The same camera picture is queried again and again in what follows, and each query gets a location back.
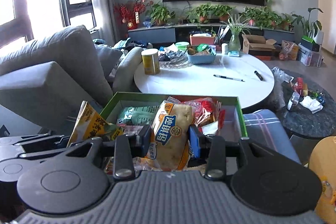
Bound yellow wooden stool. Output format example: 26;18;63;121
308;136;336;223

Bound dark marble round table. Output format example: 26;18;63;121
267;69;336;139

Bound red berry decoration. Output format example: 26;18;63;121
113;0;154;30

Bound dark glass jar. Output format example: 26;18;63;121
286;92;300;111

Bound yellow green snack packet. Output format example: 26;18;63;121
67;101;124;147

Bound black pen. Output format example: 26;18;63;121
214;75;245;82

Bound blue plastic basket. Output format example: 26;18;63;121
187;54;216;65

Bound tv console cabinet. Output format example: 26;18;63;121
127;23;296;50

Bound grey sofa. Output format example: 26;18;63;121
1;26;142;134

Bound red cake packet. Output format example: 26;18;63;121
182;97;226;128

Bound blue striped table cloth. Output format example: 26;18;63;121
243;109;301;164

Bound green snack bag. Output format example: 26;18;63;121
117;106;159;126

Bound green cardboard box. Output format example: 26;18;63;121
100;93;248;171

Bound glass vase with plant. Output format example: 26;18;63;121
224;14;249;52

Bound black marker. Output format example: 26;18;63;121
254;71;264;81

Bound yellow tin can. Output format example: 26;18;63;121
141;48;160;75

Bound orange packaged bread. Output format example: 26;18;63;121
145;101;195;171

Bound white round coffee table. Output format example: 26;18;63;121
134;53;274;109

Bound open cardboard box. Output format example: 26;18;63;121
242;34;277;56

